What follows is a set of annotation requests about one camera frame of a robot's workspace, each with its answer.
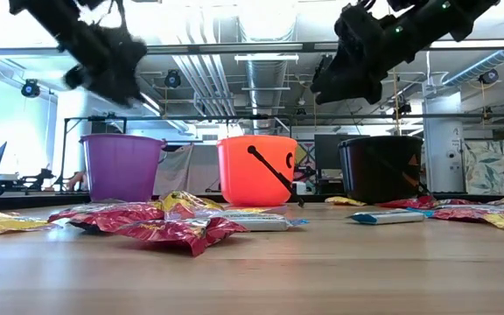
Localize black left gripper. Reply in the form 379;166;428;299
83;25;147;109

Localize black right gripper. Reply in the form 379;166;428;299
311;17;410;105

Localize black round ceiling device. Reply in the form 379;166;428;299
164;68;182;89
478;68;500;86
19;78;41;99

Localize black monitor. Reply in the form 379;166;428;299
313;133;345;172

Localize purple plastic bucket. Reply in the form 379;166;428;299
79;133;168;204

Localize white ceiling light strip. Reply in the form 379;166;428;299
234;53;300;63

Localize black pumpkin face bucket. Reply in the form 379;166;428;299
337;135;435;207

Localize white column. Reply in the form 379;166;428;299
422;90;466;194

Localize red Skittles packet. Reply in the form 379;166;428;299
374;194;440;210
429;203;504;222
114;216;250;258
47;201;166;234

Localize orange pumpkin face bucket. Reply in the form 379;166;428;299
215;134;306;208

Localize white blue Hershey's bar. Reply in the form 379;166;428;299
348;210;427;226
210;210;311;233

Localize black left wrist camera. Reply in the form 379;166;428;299
63;64;87;91

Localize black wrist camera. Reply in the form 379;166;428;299
63;64;87;91
333;4;369;56

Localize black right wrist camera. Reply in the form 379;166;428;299
333;4;369;56

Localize grey corrugated ceiling duct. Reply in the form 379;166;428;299
442;47;504;88

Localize black metal rig frame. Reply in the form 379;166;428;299
0;39;504;214

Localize leaf pattern wall panel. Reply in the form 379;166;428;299
464;138;504;197

